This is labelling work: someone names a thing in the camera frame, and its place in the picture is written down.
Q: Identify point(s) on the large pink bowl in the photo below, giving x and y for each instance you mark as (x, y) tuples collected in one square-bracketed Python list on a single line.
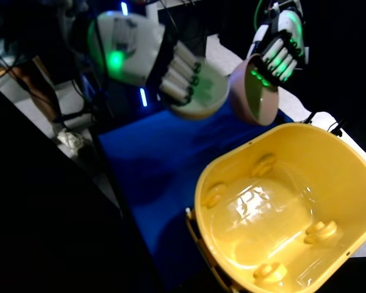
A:
[(256, 100)]

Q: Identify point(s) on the yellow plastic tub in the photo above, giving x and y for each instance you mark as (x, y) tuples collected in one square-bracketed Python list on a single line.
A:
[(292, 171)]

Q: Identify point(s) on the small grey-white bowl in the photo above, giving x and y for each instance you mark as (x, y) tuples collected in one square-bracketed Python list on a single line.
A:
[(207, 94)]

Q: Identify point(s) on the blue light strip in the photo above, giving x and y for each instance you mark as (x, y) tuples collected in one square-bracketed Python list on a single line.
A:
[(143, 97)]

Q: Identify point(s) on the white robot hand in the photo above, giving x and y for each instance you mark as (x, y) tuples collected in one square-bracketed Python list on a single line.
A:
[(288, 33), (125, 61)]

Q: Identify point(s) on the white shoe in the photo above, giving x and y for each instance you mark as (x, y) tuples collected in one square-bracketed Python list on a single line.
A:
[(71, 140)]

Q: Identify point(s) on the blue table cloth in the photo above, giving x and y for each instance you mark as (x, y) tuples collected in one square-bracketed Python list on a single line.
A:
[(158, 183)]

